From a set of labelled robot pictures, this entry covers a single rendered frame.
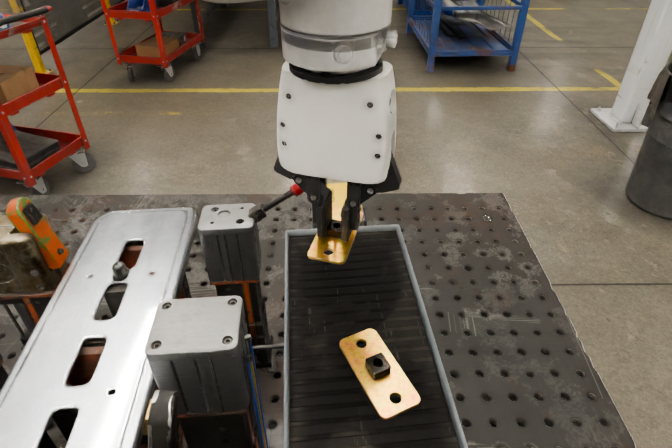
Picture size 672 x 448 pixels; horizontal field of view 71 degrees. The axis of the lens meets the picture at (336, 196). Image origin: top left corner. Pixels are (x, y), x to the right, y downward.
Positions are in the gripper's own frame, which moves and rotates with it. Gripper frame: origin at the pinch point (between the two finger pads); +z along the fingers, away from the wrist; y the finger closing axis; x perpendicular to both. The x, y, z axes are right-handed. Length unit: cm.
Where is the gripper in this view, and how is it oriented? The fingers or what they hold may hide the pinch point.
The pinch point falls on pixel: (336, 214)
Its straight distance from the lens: 46.3
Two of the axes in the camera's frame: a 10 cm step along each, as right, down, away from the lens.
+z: 0.0, 8.2, 5.7
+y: -9.6, -1.5, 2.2
